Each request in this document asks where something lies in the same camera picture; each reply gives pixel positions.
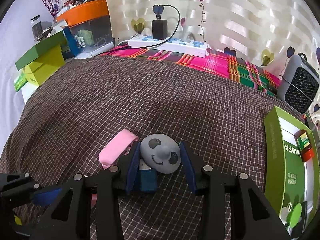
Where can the white round panda holder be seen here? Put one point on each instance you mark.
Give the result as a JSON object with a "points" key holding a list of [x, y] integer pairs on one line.
{"points": [[161, 153]]}

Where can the blue carton box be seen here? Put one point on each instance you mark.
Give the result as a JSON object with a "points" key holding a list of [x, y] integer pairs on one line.
{"points": [[70, 49]]}

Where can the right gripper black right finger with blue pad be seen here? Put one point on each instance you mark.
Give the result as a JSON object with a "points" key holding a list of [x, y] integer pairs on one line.
{"points": [[252, 216]]}

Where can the green white cardboard box tray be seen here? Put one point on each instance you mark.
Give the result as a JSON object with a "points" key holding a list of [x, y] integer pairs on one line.
{"points": [[288, 178]]}

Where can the orange lid storage bin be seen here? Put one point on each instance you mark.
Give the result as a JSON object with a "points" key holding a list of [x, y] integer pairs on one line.
{"points": [[90, 25]]}

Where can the colourful plaid cloth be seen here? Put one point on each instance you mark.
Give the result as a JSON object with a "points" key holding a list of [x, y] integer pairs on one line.
{"points": [[216, 63]]}

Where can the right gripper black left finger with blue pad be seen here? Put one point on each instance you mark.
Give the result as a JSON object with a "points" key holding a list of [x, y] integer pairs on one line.
{"points": [[69, 215]]}

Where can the small green packet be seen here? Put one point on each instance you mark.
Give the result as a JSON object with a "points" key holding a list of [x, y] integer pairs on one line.
{"points": [[19, 80]]}

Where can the grey desktop fan heater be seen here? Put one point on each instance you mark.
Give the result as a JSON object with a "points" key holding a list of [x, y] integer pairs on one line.
{"points": [[299, 84]]}

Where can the brown checked tablecloth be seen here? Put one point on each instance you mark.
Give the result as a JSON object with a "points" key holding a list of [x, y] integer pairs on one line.
{"points": [[71, 117]]}

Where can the red capped small bottle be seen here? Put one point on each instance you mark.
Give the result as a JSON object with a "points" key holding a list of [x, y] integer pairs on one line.
{"points": [[304, 145]]}

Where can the heart pattern curtain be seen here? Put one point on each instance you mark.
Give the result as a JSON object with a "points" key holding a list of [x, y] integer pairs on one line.
{"points": [[263, 32]]}

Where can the black charger plug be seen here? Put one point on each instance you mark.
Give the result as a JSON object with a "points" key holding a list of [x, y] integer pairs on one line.
{"points": [[159, 28]]}

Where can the blue usb card reader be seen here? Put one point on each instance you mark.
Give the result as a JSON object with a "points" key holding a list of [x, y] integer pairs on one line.
{"points": [[147, 177]]}

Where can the white power strip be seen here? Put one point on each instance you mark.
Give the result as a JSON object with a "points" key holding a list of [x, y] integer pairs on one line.
{"points": [[194, 48]]}

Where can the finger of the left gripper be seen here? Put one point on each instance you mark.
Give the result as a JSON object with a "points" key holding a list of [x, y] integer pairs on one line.
{"points": [[46, 198]]}

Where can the yellow green shoe box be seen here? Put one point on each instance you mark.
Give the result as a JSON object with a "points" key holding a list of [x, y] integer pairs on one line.
{"points": [[43, 59]]}

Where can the green white round holder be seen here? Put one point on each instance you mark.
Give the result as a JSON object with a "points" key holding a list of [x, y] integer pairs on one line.
{"points": [[291, 214]]}

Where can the glass jar black lid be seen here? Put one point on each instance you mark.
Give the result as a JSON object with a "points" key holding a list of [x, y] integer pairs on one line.
{"points": [[36, 27]]}

